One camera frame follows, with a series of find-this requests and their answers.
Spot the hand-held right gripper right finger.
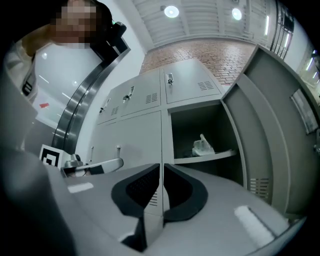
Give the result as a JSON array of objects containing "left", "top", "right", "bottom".
[{"left": 149, "top": 163, "right": 308, "bottom": 256}]

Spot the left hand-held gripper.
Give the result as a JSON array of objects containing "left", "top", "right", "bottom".
[{"left": 39, "top": 144, "right": 125, "bottom": 178}]

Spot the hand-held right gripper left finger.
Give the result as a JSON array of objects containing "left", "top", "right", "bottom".
[{"left": 47, "top": 162, "right": 165, "bottom": 256}]

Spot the white plastic bag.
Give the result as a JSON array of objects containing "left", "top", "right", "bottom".
[{"left": 191, "top": 133, "right": 216, "bottom": 156}]

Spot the grey metal locker cabinet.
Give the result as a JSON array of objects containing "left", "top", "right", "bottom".
[{"left": 88, "top": 58, "right": 247, "bottom": 218}]

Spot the person's white jacket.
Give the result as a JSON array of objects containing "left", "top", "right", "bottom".
[{"left": 3, "top": 24, "right": 51, "bottom": 106}]

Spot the person's head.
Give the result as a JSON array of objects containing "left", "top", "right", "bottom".
[{"left": 49, "top": 0, "right": 113, "bottom": 48}]

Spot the round ceiling light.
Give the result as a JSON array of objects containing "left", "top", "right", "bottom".
[
  {"left": 231, "top": 7, "right": 243, "bottom": 21},
  {"left": 163, "top": 5, "right": 180, "bottom": 18}
]

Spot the steel door frame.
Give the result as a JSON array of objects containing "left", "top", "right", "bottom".
[{"left": 51, "top": 46, "right": 132, "bottom": 161}]

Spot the black head-mounted camera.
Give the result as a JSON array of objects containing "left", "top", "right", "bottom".
[{"left": 109, "top": 21, "right": 127, "bottom": 48}]

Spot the black window frame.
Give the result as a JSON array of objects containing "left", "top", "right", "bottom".
[{"left": 269, "top": 0, "right": 296, "bottom": 60}]

